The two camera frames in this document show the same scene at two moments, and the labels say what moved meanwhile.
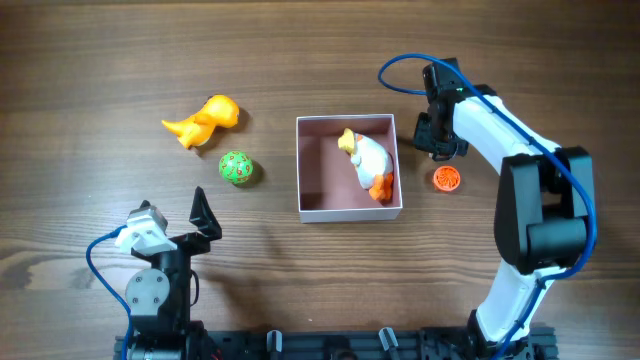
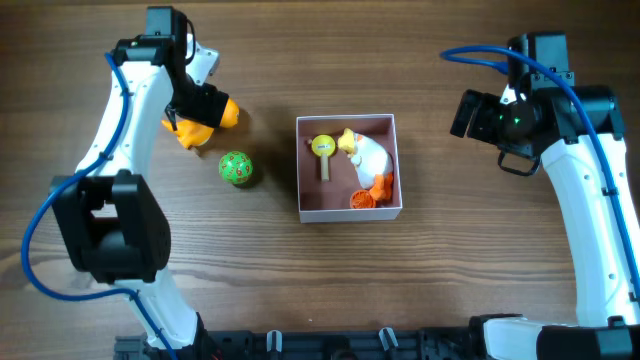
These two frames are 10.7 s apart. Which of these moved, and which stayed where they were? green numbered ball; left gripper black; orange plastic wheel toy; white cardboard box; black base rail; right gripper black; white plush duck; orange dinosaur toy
Moved: right gripper black; orange plastic wheel toy; left gripper black
Stayed: black base rail; white plush duck; orange dinosaur toy; white cardboard box; green numbered ball
